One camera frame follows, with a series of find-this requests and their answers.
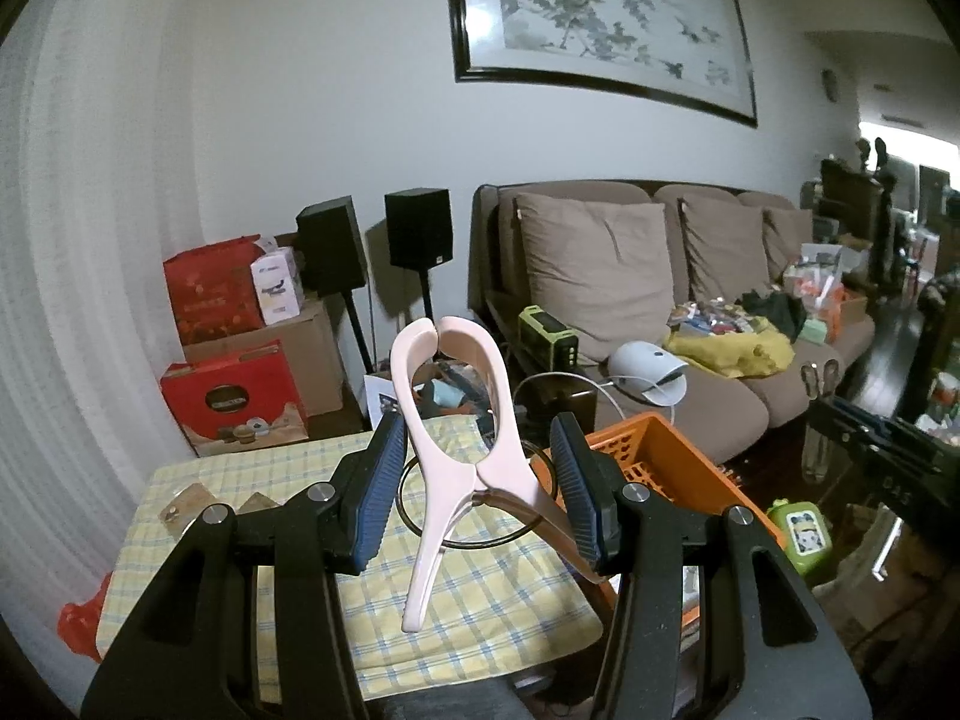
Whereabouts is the grey clothes clip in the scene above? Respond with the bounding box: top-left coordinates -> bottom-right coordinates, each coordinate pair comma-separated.
800,358 -> 839,484

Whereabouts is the olive card packet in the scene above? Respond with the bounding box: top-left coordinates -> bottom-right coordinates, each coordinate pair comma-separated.
236,493 -> 280,515

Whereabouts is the pink clothes clip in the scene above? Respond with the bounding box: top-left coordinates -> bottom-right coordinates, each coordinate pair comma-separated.
389,315 -> 605,636

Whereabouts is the red plastic bag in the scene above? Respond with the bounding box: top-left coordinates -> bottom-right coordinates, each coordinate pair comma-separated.
57,574 -> 112,663

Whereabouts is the green frog container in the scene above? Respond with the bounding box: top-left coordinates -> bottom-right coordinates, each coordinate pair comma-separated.
766,499 -> 833,577

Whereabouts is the tan boxed packet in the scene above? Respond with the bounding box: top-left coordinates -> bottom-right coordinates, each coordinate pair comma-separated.
158,481 -> 218,541

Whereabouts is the yellow cloth on sofa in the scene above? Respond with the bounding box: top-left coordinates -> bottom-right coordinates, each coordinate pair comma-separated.
664,327 -> 796,379

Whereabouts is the orange plastic basket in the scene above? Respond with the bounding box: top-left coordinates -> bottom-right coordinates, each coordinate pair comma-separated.
574,413 -> 788,632

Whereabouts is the red collection gift box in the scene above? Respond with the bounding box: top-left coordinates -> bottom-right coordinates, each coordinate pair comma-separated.
160,341 -> 308,457

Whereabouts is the yellow checked tablecloth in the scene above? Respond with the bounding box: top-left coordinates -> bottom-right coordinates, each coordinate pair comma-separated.
96,434 -> 602,699

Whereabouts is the brown sofa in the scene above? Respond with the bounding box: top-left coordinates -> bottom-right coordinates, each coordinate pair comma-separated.
467,179 -> 879,467

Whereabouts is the far beige cushion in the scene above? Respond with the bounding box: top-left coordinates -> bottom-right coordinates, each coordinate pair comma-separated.
763,208 -> 814,281

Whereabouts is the white nail lamp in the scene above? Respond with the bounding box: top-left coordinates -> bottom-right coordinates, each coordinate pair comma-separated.
607,340 -> 688,408

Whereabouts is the middle beige cushion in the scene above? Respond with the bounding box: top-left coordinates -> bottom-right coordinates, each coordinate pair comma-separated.
679,193 -> 771,302

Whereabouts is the brown cardboard box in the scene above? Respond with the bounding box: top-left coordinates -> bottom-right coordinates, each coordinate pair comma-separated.
184,299 -> 345,418

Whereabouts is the red gift box upper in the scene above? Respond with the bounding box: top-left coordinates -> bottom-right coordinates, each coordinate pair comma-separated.
163,236 -> 263,346

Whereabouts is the large beige cushion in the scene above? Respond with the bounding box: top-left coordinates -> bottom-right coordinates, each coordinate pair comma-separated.
516,193 -> 674,364

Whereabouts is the small pink white box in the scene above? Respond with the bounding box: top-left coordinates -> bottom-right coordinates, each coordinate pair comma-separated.
251,247 -> 304,327

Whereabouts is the green black power station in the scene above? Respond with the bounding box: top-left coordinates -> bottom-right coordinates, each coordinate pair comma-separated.
517,304 -> 579,372

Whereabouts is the left black speaker on stand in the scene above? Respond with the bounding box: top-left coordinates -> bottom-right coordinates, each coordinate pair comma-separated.
296,195 -> 374,374

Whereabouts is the black speaker on stand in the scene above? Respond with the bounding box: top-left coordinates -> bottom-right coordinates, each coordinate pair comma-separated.
384,187 -> 454,319
296,195 -> 374,374

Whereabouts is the right black speaker on stand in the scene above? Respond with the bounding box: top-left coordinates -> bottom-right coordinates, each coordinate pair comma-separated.
384,187 -> 454,319

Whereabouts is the framed ink painting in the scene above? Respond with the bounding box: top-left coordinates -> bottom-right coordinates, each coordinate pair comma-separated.
449,0 -> 758,127

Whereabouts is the white curtain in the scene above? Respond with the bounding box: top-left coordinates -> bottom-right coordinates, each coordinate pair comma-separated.
2,0 -> 202,706

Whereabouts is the white cable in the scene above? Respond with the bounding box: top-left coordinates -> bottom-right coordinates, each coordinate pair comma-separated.
512,369 -> 677,430

